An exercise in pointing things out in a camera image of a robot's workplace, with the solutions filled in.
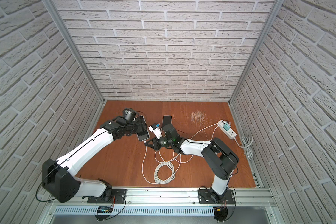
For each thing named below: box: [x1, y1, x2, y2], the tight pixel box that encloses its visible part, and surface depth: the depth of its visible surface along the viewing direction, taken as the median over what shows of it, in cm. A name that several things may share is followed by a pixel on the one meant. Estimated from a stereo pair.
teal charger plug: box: [223, 123, 231, 132], surface depth 97 cm
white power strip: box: [217, 119, 238, 140], surface depth 99 cm
